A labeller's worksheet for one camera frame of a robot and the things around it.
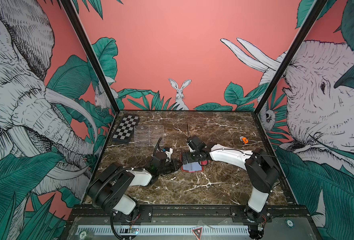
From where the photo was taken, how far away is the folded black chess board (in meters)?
1.02

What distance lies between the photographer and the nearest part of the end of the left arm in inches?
27.7

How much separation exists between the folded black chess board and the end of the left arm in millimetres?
370
